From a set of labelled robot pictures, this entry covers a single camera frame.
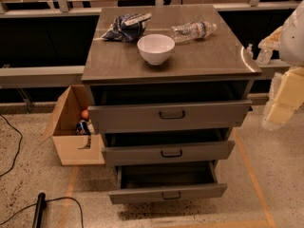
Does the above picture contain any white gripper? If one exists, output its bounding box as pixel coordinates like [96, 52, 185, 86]
[258, 27, 304, 130]

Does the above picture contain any grey drawer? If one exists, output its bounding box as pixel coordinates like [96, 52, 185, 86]
[88, 100, 251, 133]
[108, 161, 227, 204]
[102, 141, 235, 166]

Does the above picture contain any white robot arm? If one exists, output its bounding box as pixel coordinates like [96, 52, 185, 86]
[256, 1, 304, 130]

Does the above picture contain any grey top drawer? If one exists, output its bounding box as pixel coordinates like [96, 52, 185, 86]
[88, 100, 251, 133]

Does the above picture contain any grey metal drawer cabinet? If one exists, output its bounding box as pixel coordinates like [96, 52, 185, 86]
[81, 4, 263, 205]

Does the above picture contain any grey bottom drawer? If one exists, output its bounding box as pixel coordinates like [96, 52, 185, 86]
[108, 161, 227, 204]

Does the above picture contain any clear sanitizer pump bottle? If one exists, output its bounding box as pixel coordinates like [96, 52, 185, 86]
[256, 49, 273, 65]

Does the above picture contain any small clear pump bottle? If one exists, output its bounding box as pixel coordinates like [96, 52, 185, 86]
[246, 44, 254, 58]

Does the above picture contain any clear plastic water bottle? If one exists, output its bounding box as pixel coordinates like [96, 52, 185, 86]
[170, 21, 218, 43]

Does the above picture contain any white ceramic bowl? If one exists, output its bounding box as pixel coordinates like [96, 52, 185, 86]
[137, 34, 175, 66]

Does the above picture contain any blue white chip bag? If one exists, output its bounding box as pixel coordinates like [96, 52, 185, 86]
[101, 12, 152, 43]

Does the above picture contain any orange ball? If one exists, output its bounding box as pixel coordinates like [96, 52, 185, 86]
[81, 110, 89, 121]

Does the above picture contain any blue soda can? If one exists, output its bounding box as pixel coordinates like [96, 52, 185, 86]
[76, 120, 90, 135]

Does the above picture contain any cardboard box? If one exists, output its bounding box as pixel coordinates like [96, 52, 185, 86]
[41, 85, 105, 165]

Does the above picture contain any black power strip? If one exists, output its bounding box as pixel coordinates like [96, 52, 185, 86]
[32, 193, 46, 228]

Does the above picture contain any black power strip cable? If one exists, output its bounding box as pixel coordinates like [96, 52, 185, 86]
[0, 196, 85, 228]

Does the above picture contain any black cable on floor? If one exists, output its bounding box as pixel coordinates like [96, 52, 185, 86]
[0, 113, 24, 178]

